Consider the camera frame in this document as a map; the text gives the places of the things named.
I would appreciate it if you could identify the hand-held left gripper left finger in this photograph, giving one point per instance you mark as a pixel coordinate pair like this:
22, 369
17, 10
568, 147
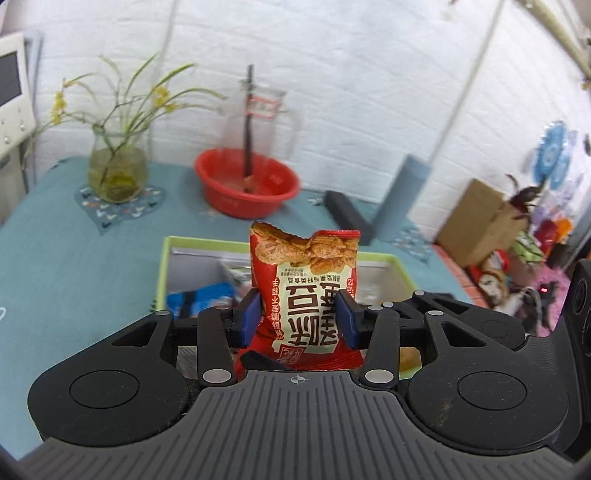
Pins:
251, 318

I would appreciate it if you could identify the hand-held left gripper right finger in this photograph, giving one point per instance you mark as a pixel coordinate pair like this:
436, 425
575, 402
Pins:
346, 323

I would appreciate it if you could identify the red snack packet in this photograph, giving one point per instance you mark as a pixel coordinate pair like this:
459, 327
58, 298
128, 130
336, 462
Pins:
302, 277

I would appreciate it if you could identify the white appliance with screen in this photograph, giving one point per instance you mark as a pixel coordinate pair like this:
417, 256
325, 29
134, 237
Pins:
14, 92

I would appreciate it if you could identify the black rectangular box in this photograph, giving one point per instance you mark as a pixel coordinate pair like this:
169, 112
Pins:
346, 214

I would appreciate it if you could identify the blue paper wall decoration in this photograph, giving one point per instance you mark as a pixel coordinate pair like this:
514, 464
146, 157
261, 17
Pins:
554, 152

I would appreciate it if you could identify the red plastic basin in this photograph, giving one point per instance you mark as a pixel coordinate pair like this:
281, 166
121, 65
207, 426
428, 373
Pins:
244, 189

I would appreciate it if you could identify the blue snack packet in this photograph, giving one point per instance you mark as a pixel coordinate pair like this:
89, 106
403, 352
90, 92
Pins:
198, 297

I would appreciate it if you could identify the glass vase with plant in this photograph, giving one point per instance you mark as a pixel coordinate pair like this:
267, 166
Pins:
117, 161

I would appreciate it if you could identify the white wall pipe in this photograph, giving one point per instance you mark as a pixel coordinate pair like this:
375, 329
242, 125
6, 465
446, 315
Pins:
466, 78

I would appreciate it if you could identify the beige wall pipe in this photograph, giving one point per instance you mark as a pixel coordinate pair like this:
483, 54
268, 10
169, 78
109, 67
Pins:
558, 32

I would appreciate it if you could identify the grey-blue cylinder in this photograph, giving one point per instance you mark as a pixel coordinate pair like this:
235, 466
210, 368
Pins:
401, 198

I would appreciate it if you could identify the heart-shaped patterned mat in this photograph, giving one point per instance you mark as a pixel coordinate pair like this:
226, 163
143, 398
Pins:
115, 212

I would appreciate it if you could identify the pile of toys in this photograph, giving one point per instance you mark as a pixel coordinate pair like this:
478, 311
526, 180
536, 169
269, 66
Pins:
526, 258

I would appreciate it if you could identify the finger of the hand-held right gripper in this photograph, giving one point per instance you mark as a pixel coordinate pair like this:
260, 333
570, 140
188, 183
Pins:
438, 301

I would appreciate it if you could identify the brown cardboard box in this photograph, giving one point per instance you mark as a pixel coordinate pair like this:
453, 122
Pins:
480, 221

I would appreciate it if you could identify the green-rimmed tray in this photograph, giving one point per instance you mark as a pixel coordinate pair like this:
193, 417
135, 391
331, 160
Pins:
198, 258

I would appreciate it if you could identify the black stirring stick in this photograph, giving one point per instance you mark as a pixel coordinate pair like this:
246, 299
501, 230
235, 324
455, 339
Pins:
249, 129

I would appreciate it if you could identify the silver snack packet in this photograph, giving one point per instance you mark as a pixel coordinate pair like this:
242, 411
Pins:
235, 277

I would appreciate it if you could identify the glass pitcher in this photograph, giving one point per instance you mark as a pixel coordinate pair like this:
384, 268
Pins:
268, 124

